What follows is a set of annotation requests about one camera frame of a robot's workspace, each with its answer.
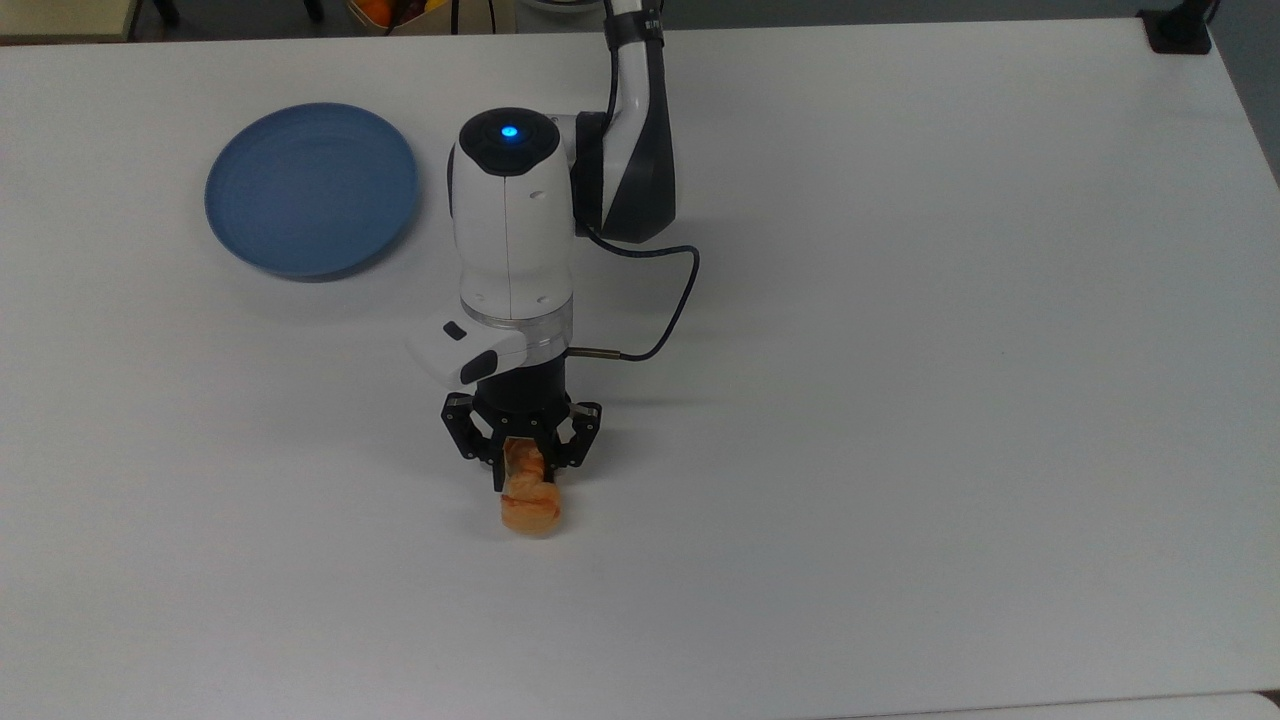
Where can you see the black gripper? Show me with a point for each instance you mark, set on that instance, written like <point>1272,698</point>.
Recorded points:
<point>525,395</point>

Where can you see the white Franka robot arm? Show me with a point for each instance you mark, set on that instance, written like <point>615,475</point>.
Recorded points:
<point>510,220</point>

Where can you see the orange fruit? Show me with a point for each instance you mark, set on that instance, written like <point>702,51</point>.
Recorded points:
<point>376,9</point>

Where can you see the black table clamp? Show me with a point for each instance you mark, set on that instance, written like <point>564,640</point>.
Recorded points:
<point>1178,32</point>

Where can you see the light wooden board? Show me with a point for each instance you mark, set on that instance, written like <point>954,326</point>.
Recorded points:
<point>60,18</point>

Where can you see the orange toy bread loaf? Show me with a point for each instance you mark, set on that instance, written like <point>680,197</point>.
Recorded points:
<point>530,512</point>

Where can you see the blue round plate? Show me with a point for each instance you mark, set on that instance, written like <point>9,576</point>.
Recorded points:
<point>310,190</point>

